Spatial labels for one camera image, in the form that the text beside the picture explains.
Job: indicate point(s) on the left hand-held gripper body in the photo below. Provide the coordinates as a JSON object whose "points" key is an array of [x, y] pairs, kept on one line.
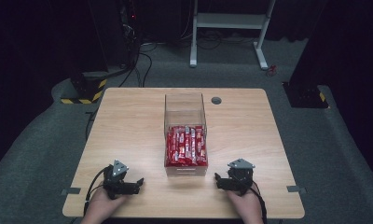
{"points": [[117, 177]]}

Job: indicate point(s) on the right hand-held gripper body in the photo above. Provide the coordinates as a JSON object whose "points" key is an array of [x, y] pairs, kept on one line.
{"points": [[240, 177]]}

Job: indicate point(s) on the person's right hand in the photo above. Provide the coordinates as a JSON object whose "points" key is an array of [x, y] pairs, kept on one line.
{"points": [[246, 207]]}

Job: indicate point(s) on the person's left hand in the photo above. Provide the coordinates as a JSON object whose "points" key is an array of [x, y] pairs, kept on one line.
{"points": [[101, 207]]}

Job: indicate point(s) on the row of red snack packets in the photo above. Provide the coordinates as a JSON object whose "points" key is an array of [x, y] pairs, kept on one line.
{"points": [[186, 145]]}

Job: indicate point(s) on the grey tape strip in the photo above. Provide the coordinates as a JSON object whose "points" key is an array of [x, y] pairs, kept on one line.
{"points": [[296, 188], [71, 191]]}

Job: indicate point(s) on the clear acrylic box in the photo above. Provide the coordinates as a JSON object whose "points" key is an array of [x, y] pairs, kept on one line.
{"points": [[185, 115]]}

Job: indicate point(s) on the black yellow striped stand base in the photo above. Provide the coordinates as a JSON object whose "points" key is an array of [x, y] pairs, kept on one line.
{"points": [[88, 85]]}

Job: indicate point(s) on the dark equipment rack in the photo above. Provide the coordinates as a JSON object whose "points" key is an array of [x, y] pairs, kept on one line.
{"points": [[128, 28]]}

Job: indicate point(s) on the white metal stand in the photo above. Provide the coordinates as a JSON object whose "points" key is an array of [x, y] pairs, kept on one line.
{"points": [[228, 21]]}

